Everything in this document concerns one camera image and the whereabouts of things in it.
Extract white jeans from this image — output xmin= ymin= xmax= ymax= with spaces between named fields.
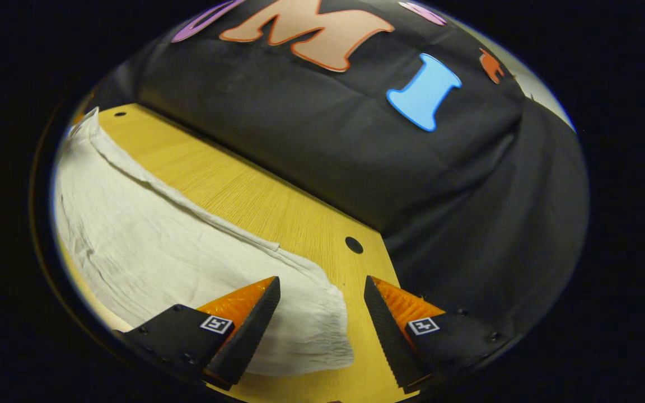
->
xmin=54 ymin=107 xmax=356 ymax=377

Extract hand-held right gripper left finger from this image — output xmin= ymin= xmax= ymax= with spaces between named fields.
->
xmin=111 ymin=275 xmax=282 ymax=391

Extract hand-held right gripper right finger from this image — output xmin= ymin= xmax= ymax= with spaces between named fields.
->
xmin=363 ymin=275 xmax=519 ymax=395

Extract black backdrop cloth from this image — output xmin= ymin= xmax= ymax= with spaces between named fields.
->
xmin=85 ymin=0 xmax=590 ymax=359

